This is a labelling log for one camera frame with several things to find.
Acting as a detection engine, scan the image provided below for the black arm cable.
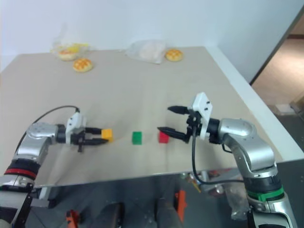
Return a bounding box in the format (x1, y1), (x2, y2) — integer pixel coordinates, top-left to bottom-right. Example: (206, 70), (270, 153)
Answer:
(191, 125), (245, 185)
(32, 105), (81, 124)

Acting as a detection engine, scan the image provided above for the green cube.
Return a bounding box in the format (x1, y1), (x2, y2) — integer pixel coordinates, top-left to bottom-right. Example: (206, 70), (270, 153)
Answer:
(132, 131), (143, 145)

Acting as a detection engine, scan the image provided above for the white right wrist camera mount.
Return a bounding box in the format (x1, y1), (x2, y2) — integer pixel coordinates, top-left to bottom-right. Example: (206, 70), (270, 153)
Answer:
(190, 92), (213, 139)

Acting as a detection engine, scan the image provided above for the clear bag with pale bread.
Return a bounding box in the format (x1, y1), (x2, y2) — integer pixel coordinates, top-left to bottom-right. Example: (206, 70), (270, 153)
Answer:
(124, 39), (167, 65)

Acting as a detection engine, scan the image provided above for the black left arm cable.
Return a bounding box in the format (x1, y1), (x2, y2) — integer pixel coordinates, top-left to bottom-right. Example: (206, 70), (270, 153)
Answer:
(32, 105), (81, 124)

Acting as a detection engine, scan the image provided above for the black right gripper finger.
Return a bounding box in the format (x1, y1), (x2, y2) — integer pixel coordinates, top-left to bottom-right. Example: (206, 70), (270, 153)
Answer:
(157, 127), (190, 143)
(167, 105), (190, 116)

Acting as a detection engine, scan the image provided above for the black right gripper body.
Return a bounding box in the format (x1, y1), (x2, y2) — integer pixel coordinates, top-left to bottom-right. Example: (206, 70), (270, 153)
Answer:
(184, 111), (202, 144)

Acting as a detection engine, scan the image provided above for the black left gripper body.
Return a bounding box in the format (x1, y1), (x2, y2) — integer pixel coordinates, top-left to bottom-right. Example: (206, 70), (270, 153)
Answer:
(70, 128), (87, 153)

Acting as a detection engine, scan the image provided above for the orange clamp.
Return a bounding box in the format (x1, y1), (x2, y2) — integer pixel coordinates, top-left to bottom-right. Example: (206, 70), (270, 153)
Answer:
(66, 209), (82, 228)
(174, 190), (186, 223)

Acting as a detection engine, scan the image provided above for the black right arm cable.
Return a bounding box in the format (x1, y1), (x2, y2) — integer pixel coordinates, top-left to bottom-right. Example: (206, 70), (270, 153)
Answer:
(191, 125), (245, 185)

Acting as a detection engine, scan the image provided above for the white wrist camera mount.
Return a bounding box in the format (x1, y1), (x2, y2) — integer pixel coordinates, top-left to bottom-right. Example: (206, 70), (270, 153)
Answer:
(190, 92), (213, 139)
(65, 112), (87, 144)

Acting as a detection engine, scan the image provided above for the clear bag with yellow contents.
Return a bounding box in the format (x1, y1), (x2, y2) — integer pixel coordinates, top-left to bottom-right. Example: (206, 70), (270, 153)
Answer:
(49, 23), (98, 62)

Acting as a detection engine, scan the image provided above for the red cube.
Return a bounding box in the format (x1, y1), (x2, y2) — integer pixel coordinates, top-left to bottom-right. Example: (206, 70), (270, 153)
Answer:
(158, 132), (170, 144)

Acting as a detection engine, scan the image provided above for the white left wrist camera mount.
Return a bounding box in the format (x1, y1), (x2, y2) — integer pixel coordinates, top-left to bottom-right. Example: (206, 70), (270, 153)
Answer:
(65, 112), (87, 144)

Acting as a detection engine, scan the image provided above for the yellow cube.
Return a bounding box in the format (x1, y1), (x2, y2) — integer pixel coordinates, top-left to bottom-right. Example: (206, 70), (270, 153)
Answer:
(100, 128), (113, 143)

